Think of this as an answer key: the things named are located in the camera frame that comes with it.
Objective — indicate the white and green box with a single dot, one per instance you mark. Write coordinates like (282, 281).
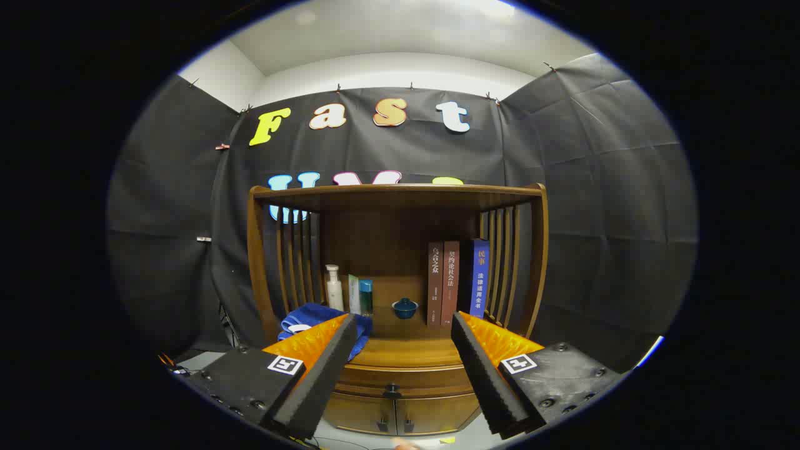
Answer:
(354, 297)

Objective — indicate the blue book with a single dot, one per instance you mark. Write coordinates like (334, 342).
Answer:
(480, 281)

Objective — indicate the teal capped bottle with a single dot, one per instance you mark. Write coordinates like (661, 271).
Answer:
(366, 299)

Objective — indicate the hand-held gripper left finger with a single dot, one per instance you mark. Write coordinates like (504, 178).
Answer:
(319, 381)

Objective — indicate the blue folded towel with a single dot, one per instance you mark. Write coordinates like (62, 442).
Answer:
(312, 312)

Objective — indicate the wooden drawer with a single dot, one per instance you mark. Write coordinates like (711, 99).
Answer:
(425, 378)

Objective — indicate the wooden countertop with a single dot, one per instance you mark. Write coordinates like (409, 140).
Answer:
(403, 334)

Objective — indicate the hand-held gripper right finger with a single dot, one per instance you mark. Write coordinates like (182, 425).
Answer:
(490, 381)

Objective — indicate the wooden cabinet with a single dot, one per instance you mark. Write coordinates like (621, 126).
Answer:
(387, 237)

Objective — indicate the brown book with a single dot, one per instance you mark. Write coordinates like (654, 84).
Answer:
(450, 287)
(435, 287)

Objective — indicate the wooden cabinet door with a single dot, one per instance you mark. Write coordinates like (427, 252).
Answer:
(359, 412)
(437, 412)

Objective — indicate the white pump bottle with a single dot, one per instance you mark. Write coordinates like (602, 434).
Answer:
(335, 294)

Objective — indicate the dark blue lidded teacup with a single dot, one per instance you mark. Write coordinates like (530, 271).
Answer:
(405, 309)

